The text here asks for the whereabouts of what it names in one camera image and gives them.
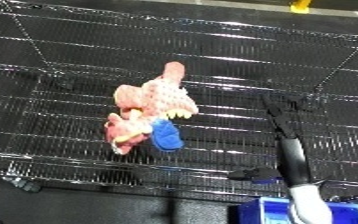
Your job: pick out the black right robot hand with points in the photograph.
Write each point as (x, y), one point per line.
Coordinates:
(293, 156)

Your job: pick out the pink dragon soft toy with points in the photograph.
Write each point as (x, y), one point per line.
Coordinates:
(155, 100)

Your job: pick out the pale right robot arm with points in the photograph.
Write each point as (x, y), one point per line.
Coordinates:
(309, 206)

